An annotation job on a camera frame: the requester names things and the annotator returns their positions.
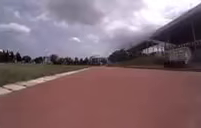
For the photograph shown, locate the pale concrete kerb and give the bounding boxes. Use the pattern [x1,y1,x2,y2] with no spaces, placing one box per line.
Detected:
[0,66,96,99]

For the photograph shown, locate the grandstand building with roof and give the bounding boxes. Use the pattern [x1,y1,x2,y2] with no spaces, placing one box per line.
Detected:
[126,0,201,71]

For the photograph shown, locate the dark trees beside grandstand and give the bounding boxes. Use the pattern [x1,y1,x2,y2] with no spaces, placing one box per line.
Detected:
[107,48,132,65]

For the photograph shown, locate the distant pale building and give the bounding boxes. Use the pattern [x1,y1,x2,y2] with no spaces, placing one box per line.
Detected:
[88,54,108,66]

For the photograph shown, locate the green grass field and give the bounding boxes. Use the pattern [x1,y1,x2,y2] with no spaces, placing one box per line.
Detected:
[0,59,89,89]

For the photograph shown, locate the row of trees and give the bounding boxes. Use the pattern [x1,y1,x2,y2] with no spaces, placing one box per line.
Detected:
[0,49,108,66]

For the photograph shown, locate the red running track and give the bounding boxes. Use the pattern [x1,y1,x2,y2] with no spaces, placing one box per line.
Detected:
[0,65,201,128]

